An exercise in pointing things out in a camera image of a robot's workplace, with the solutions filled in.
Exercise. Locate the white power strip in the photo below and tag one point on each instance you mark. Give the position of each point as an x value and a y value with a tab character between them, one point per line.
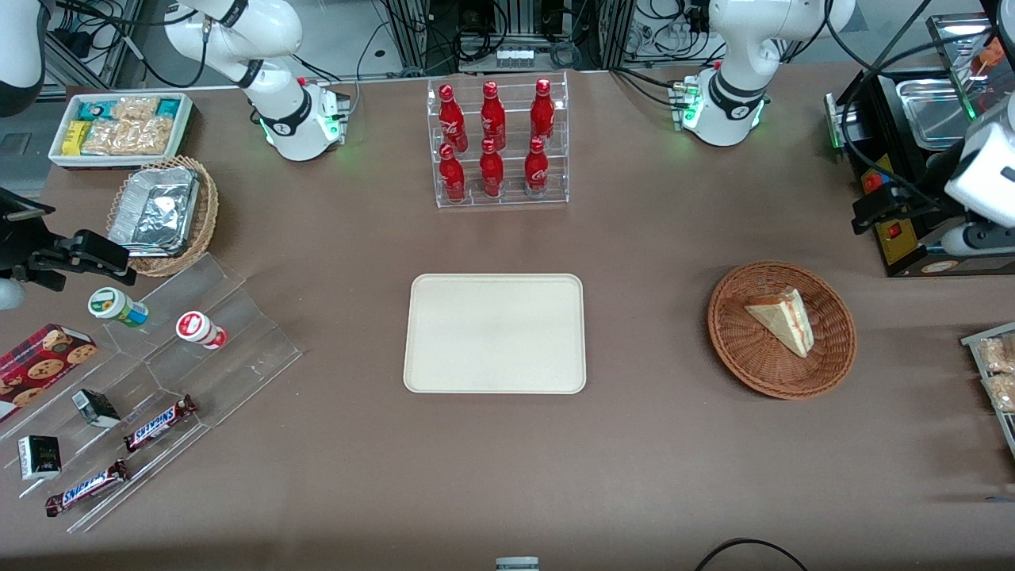
515	57

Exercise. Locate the white plastic snack bin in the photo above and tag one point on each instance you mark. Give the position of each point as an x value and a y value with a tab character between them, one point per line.
59	155

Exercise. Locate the red plaid cookie box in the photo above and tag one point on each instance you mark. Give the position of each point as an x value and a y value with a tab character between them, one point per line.
40	365

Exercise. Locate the triangular sandwich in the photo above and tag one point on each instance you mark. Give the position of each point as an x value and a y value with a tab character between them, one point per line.
785	317

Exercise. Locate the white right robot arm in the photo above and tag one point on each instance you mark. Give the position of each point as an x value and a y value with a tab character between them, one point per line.
289	119

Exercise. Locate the red cola bottle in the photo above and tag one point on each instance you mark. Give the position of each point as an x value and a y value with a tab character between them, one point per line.
537	168
542	113
492	115
452	174
451	119
492	170

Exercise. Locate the aluminium foil tray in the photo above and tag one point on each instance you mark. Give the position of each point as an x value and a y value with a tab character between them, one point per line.
155	212

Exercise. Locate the teal snack packet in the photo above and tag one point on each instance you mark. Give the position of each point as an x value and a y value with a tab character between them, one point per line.
93	109
168	106

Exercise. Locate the clear cracker bag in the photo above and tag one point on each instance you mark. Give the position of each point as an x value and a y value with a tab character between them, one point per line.
111	139
135	108
156	135

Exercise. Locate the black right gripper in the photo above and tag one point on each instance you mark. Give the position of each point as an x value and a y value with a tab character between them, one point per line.
22	242

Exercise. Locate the grey device edge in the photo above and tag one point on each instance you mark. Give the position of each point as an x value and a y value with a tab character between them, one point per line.
517	564

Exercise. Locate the clear acrylic stepped display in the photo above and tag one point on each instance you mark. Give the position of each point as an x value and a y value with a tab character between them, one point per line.
238	357

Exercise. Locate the red label yogurt cup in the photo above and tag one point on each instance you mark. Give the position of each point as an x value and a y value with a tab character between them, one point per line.
201	329

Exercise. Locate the steel machine pan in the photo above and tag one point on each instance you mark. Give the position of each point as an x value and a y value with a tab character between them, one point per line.
932	115

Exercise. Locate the green label yogurt cup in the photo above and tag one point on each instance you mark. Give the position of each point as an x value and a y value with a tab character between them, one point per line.
117	307

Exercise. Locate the large brown wicker basket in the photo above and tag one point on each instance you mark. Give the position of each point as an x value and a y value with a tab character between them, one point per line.
745	357

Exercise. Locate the yellow snack packet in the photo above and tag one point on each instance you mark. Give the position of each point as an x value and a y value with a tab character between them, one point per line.
75	136

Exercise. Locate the small black carton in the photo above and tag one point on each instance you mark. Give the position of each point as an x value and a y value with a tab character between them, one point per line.
95	408

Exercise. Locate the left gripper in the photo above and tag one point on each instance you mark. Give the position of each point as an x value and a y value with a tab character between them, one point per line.
912	197

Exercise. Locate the clear acrylic bottle rack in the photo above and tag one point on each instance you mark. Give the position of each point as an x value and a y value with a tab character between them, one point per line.
511	194

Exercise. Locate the black countertop machine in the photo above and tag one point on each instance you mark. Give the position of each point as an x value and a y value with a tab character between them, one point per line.
880	119

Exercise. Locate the small tan wicker basket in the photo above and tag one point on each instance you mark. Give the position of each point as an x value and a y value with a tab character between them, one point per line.
208	214

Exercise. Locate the beige plastic tray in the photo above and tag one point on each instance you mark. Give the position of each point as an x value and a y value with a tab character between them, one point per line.
492	333

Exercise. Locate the snickers chocolate bar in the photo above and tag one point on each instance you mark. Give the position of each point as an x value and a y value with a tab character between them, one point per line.
87	488
158	423

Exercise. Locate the metal machine lid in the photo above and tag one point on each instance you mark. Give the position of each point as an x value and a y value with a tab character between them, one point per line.
963	47

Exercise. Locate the grey snack tray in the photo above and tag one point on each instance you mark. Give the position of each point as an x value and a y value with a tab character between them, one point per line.
1001	424

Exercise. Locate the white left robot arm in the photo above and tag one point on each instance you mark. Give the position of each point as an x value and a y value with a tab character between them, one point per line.
733	95

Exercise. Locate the clear snack packet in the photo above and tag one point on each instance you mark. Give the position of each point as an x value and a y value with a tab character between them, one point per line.
1001	392
997	354

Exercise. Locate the black and white carton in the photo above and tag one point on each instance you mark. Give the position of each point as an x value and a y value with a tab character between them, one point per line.
40	457

